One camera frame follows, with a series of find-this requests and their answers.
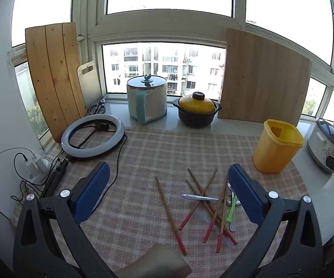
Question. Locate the wooden plank board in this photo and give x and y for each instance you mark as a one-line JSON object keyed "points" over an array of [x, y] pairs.
{"points": [[54, 78]]}

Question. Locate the white power strip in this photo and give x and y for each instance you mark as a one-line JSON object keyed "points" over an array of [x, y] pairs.
{"points": [[35, 166]]}

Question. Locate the pink plaid table cloth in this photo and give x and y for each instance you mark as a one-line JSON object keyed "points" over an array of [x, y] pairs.
{"points": [[155, 150]]}

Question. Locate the red-tipped wooden chopstick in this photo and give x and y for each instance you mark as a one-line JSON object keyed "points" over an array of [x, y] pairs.
{"points": [[209, 228], [219, 237], [191, 188], [194, 179], [170, 217], [190, 215]]}

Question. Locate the clear plastic utensil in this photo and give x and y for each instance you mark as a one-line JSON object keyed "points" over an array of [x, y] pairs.
{"points": [[201, 216]]}

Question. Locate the grey cloth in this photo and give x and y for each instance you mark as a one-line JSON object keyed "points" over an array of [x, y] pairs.
{"points": [[155, 263]]}

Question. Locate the metal spoon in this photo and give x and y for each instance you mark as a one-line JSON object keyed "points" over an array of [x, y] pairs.
{"points": [[233, 226]]}

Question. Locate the large light wood board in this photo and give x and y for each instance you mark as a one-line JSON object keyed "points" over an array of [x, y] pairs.
{"points": [[262, 78]]}

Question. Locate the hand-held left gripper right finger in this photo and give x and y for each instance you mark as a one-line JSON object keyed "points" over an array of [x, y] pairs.
{"points": [[242, 197]]}

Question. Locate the white cutting board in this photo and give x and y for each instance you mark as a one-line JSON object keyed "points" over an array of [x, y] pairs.
{"points": [[90, 84]]}

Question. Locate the black clay pot yellow lid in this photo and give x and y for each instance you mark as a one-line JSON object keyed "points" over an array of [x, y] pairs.
{"points": [[196, 113]]}

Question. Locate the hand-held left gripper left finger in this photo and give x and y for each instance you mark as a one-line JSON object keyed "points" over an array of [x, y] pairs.
{"points": [[91, 191]]}

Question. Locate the white floral rice cooker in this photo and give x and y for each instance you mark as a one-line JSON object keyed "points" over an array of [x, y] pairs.
{"points": [[320, 147]]}

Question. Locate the metal fork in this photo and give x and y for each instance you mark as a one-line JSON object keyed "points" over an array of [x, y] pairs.
{"points": [[190, 197]]}

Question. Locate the yellow plastic container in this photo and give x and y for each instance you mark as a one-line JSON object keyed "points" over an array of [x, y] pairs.
{"points": [[274, 153]]}

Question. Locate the green plastic spoon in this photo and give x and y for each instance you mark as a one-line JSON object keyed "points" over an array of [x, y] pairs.
{"points": [[230, 215]]}

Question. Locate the black tripod stand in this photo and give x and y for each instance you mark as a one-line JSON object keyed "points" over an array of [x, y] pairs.
{"points": [[54, 179]]}

